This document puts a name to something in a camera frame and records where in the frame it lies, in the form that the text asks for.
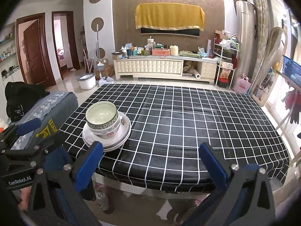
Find plain white plate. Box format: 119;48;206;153
83;132;130;153

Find white bucket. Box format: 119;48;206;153
77;73;96;90

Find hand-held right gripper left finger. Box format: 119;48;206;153
26;141;105;226

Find black television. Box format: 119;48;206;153
140;27;200;37

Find person's left hand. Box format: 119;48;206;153
13;187;32;211

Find sofa with grey-blue cover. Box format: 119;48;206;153
7;91;79;150

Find white dustpan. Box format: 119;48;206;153
98;76;114;87

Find dark wooden doorway frame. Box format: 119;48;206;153
52;11;80;80

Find clothes drying rack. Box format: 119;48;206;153
274;68;301;167

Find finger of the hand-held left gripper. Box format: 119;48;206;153
43;145;76;177
0;118;43;150

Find cream tv cabinet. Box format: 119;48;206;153
113;55;218;83

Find white mop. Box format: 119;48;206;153
93;24;105;85

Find white wall shelves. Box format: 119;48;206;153
0;28;19;80

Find white wire rack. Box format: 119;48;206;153
213;30;240;87

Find blue plastic basket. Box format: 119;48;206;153
282;55;301;85

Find yellow cloth cover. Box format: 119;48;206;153
135;3;204;31

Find silver standing air conditioner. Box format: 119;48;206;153
236;0;257;92

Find brown floral white plate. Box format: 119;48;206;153
83;111;131;144

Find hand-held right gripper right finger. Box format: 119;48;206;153
199;142;277;226

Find pink floral white plate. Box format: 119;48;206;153
82;122;131;150

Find white bowl with pink flowers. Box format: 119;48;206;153
94;118;123;140

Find dark wooden door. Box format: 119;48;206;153
16;13;57;86

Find cream bowl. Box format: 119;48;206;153
88;112;121;135

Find glass balcony door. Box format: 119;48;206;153
268;0;301;146

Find hanging red and dark clothes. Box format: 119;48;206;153
284;89;301;125

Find beige patterned curtain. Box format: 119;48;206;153
249;0;271;95

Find green patterned bowl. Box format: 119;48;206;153
85;101;118;130

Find cardboard boxes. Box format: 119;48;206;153
93;59;114;80

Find beige arched frame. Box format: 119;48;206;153
250;27;288;106

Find black checked tablecloth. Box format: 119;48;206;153
58;83;290;192

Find pink bag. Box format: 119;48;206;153
233;73;252;94

